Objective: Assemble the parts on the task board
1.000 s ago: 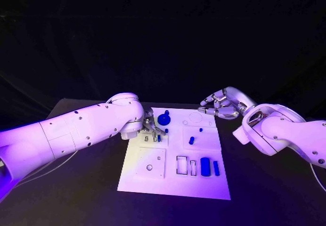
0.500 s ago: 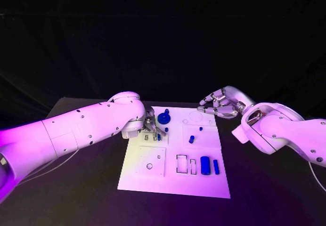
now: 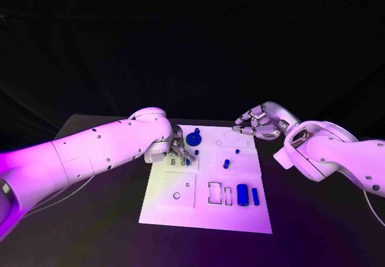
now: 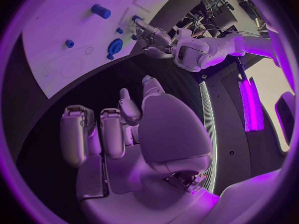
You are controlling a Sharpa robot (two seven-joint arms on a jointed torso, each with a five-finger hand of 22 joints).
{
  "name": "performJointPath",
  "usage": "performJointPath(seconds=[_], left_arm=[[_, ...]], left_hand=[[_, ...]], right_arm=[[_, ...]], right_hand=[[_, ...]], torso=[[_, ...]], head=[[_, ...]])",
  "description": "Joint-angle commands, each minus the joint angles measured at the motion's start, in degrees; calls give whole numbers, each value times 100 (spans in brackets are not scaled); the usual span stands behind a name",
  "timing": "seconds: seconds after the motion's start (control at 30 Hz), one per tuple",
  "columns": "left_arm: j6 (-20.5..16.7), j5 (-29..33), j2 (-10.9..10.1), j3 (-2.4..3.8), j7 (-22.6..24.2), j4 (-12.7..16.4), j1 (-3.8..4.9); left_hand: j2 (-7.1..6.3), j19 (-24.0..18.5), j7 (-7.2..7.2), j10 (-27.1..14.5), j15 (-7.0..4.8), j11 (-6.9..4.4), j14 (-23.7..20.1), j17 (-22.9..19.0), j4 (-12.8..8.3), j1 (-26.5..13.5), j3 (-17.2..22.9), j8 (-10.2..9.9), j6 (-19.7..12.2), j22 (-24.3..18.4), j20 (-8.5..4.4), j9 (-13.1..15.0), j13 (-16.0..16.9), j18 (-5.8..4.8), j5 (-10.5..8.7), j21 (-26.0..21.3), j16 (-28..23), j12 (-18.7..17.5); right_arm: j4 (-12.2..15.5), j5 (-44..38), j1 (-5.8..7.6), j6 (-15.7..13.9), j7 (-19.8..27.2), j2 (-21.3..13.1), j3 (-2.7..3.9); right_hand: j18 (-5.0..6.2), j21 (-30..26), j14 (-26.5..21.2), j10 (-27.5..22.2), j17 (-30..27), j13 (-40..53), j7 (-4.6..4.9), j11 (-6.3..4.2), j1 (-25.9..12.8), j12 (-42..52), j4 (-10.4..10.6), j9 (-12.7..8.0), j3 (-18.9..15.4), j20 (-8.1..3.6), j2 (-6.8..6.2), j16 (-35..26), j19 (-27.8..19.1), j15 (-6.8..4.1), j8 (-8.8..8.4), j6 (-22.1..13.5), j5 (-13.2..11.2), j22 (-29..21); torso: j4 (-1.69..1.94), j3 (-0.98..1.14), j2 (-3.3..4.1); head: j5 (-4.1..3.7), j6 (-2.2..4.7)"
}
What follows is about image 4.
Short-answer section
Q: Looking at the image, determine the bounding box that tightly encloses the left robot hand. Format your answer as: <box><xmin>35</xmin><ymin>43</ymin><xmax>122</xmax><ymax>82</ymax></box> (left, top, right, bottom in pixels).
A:
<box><xmin>134</xmin><ymin>19</ymin><xmax>178</xmax><ymax>59</ymax></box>

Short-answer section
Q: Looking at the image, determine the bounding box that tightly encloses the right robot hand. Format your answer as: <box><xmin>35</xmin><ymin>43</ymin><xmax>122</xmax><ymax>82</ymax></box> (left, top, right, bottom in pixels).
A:
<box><xmin>59</xmin><ymin>74</ymin><xmax>222</xmax><ymax>224</ymax></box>

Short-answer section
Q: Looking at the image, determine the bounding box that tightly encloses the white task board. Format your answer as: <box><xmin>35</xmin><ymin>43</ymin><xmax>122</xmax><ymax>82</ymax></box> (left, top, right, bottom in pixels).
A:
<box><xmin>21</xmin><ymin>0</ymin><xmax>183</xmax><ymax>100</ymax></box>

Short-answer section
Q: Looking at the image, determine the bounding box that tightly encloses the large blue gear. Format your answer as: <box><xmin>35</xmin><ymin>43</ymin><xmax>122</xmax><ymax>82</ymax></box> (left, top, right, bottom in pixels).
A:
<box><xmin>106</xmin><ymin>38</ymin><xmax>124</xmax><ymax>54</ymax></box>

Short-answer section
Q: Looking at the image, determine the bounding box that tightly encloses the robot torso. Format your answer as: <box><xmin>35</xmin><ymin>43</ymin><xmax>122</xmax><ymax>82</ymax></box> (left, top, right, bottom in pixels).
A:
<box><xmin>197</xmin><ymin>57</ymin><xmax>297</xmax><ymax>196</ymax></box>

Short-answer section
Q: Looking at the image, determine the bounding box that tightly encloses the dark workshop rack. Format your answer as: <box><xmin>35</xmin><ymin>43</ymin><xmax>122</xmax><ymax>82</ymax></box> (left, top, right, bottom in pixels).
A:
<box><xmin>179</xmin><ymin>0</ymin><xmax>237</xmax><ymax>36</ymax></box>

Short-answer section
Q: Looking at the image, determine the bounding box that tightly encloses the short blue cylinder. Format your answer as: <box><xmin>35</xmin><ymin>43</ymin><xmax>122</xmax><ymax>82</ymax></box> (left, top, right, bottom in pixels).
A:
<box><xmin>90</xmin><ymin>3</ymin><xmax>112</xmax><ymax>19</ymax></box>

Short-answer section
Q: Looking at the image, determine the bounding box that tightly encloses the glowing light bar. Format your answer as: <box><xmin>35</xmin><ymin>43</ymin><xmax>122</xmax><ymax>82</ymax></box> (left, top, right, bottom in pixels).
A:
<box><xmin>237</xmin><ymin>76</ymin><xmax>266</xmax><ymax>133</ymax></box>

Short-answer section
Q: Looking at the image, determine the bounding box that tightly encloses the white cable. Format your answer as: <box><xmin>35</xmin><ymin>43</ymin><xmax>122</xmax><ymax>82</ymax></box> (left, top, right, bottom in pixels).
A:
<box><xmin>193</xmin><ymin>22</ymin><xmax>237</xmax><ymax>34</ymax></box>
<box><xmin>198</xmin><ymin>27</ymin><xmax>260</xmax><ymax>37</ymax></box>

